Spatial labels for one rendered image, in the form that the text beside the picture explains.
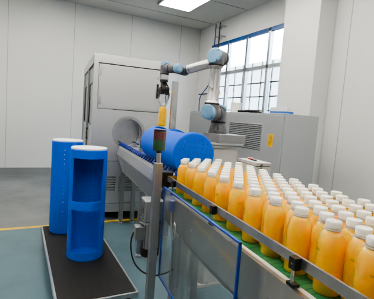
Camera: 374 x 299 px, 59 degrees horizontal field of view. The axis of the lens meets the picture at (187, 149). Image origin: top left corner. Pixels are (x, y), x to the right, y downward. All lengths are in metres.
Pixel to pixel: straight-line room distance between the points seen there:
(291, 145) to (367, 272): 2.97
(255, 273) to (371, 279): 0.38
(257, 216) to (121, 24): 6.63
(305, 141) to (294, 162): 0.27
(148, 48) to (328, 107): 4.22
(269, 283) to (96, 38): 6.68
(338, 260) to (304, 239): 0.12
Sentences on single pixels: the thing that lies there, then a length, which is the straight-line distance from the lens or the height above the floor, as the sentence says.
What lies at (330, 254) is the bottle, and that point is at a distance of 0.93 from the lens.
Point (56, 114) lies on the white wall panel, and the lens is 7.08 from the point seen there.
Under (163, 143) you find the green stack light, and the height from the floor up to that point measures 1.20.
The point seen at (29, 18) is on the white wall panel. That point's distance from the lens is 7.24.
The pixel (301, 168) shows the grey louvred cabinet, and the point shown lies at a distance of 3.90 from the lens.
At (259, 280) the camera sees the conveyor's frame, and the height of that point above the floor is 0.85.
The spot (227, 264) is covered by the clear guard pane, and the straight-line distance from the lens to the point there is 1.17.
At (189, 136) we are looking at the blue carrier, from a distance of 2.09.
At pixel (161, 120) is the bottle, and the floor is 1.29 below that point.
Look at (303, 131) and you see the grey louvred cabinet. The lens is 3.85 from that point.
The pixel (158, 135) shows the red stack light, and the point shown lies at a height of 1.23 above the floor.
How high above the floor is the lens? 1.32
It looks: 5 degrees down
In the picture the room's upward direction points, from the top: 4 degrees clockwise
